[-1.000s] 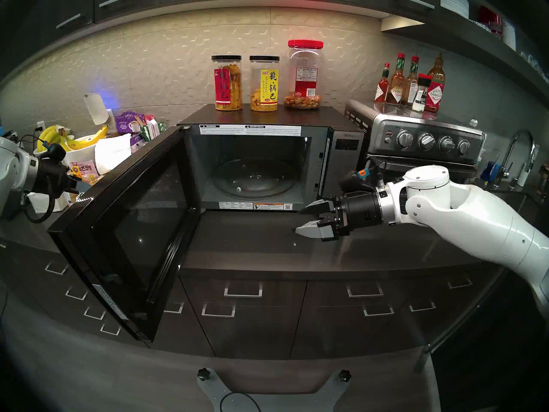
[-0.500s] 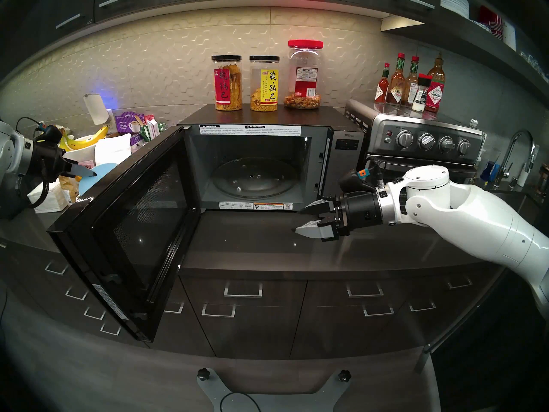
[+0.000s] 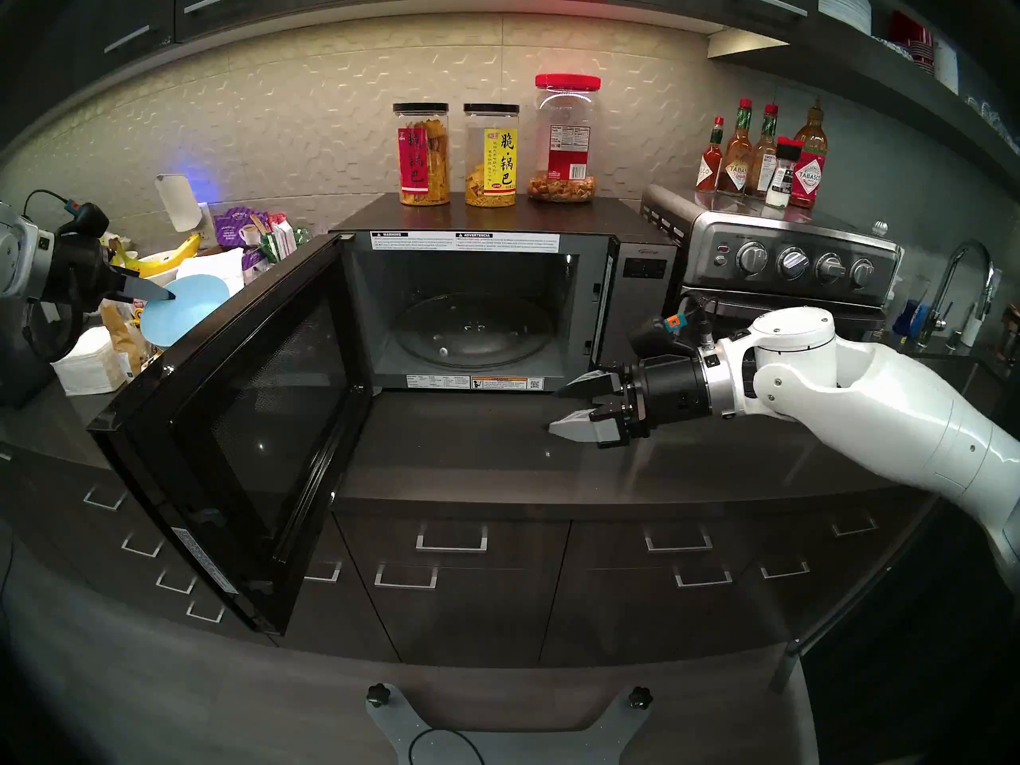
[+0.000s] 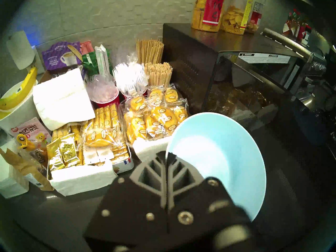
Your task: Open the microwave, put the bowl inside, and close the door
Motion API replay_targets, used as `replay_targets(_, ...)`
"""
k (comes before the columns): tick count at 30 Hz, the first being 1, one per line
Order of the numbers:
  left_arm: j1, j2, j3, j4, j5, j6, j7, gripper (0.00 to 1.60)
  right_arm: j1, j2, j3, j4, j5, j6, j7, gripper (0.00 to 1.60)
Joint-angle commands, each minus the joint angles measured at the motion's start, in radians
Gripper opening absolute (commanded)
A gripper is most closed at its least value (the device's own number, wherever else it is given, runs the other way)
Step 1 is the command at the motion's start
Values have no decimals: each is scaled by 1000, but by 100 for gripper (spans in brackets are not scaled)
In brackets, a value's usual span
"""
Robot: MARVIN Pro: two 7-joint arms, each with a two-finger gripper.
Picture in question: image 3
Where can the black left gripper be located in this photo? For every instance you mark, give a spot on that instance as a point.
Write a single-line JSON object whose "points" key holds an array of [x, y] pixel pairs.
{"points": [[80, 265]]}

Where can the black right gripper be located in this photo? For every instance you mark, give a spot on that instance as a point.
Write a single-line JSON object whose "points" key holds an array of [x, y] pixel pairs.
{"points": [[669, 393]]}

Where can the light blue bowl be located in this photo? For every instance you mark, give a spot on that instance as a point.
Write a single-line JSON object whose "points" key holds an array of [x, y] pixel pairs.
{"points": [[191, 309]]}

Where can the black glass microwave door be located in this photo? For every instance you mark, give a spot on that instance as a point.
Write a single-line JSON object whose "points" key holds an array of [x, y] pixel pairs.
{"points": [[239, 437]]}

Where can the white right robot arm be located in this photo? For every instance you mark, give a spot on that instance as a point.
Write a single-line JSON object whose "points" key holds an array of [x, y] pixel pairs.
{"points": [[876, 397]]}

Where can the glass microwave turntable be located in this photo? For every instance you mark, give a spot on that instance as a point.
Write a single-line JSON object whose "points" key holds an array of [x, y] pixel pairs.
{"points": [[470, 333]]}

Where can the white fruit bowl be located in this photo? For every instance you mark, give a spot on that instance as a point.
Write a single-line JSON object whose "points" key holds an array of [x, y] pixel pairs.
{"points": [[163, 277]]}

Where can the yellow banana bunch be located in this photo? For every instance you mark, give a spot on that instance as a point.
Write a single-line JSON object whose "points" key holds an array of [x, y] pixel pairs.
{"points": [[171, 255]]}

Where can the brown paper snack bag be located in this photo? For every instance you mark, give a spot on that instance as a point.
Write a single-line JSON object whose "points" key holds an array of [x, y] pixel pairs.
{"points": [[123, 337]]}

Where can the large white paper napkin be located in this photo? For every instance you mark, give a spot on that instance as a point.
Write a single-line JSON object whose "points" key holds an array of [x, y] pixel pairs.
{"points": [[219, 265]]}

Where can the white napkin stack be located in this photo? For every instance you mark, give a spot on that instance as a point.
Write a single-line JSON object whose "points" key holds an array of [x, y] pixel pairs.
{"points": [[84, 365]]}

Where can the purple snack bag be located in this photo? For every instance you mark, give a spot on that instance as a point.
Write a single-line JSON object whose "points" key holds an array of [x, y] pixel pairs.
{"points": [[239, 228]]}

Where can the colourful sachet packets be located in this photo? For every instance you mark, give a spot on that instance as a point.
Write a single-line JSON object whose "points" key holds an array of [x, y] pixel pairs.
{"points": [[283, 233]]}

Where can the stainless steel toaster oven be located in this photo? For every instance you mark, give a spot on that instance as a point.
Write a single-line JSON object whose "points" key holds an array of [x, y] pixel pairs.
{"points": [[717, 229]]}

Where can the dark wood drawer cabinet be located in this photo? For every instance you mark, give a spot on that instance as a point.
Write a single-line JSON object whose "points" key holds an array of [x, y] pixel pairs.
{"points": [[518, 612]]}

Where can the clear jar with red lid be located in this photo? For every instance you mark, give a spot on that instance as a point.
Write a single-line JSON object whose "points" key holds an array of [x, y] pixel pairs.
{"points": [[566, 154]]}

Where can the snack jar with yellow label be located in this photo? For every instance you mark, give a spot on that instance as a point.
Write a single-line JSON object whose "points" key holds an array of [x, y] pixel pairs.
{"points": [[491, 166]]}

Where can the small red Tabasco bottle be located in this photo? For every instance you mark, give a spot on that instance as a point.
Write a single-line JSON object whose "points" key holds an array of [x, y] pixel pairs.
{"points": [[709, 170]]}

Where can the orange-brown Tabasco bottle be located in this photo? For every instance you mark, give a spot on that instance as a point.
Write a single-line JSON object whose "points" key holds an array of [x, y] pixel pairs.
{"points": [[735, 170]]}

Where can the black base knob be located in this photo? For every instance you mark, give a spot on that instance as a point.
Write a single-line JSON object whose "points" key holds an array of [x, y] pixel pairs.
{"points": [[641, 697], [378, 694]]}

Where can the snack jar with red label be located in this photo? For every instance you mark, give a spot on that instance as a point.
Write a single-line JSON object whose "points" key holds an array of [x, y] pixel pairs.
{"points": [[421, 166]]}

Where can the white shaker with red cap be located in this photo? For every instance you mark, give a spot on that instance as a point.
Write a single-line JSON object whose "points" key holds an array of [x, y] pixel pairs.
{"points": [[782, 178]]}

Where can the large Tabasco bottle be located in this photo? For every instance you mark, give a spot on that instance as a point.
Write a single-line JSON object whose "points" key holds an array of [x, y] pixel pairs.
{"points": [[809, 174]]}

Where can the blue dish soap bottle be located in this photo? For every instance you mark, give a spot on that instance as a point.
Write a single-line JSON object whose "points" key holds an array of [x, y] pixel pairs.
{"points": [[912, 317]]}

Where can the chrome kitchen faucet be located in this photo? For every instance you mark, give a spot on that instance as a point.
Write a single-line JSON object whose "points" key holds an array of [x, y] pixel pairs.
{"points": [[974, 244]]}

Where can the black dishwasher front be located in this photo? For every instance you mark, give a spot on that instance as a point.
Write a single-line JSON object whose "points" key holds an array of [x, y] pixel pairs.
{"points": [[932, 668]]}

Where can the stack of white plates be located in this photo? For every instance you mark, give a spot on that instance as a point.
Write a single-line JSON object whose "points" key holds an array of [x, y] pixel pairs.
{"points": [[845, 2]]}

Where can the stack of red cups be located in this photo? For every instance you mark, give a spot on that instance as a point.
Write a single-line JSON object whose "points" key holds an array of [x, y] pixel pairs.
{"points": [[916, 42]]}

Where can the stack of white cups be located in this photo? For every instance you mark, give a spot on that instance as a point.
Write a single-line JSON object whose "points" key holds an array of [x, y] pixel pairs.
{"points": [[947, 66]]}

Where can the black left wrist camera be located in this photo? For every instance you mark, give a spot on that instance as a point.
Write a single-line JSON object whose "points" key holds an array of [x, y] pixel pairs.
{"points": [[80, 217]]}

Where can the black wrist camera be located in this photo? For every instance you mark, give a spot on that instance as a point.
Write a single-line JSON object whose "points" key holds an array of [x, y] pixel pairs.
{"points": [[80, 217], [657, 337]]}

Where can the white wall plug-in device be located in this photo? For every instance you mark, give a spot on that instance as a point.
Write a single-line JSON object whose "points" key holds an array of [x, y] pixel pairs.
{"points": [[179, 202]]}

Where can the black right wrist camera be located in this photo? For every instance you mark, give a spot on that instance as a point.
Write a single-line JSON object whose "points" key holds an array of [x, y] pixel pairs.
{"points": [[657, 337]]}

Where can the dark wooden wall shelf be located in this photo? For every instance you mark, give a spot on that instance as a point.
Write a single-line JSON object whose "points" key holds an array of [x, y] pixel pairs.
{"points": [[861, 66]]}

